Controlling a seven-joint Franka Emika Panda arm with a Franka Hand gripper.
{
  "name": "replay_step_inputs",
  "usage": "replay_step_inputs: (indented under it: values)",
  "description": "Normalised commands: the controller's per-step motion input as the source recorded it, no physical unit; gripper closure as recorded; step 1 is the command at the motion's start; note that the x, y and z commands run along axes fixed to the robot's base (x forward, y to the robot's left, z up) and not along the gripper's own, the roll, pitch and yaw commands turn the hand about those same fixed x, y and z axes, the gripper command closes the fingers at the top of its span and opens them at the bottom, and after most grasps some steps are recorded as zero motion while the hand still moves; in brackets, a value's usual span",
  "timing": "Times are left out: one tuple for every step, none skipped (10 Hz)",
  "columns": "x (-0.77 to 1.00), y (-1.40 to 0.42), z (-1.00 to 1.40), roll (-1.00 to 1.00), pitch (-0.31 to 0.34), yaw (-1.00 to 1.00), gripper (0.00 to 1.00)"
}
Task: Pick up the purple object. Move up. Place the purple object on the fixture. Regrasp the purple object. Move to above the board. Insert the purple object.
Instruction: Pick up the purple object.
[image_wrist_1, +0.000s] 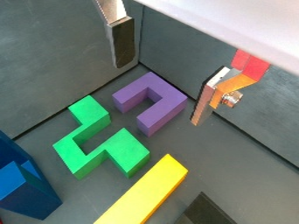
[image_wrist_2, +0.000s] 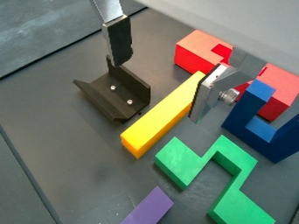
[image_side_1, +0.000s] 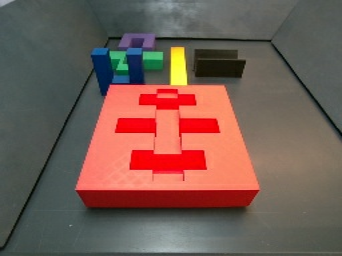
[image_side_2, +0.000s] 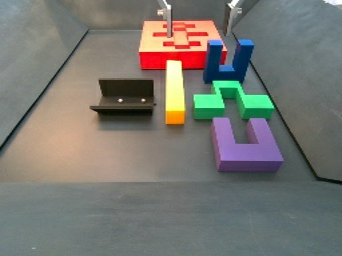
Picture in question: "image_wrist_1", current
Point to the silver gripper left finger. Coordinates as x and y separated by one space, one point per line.
120 30

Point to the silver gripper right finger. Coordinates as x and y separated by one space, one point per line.
218 90

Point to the purple U-shaped block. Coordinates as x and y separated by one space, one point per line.
169 101

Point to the red puzzle board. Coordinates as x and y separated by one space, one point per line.
249 65

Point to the yellow long bar block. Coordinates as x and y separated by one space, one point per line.
146 194

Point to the blue U-shaped block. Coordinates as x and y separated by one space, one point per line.
25 191

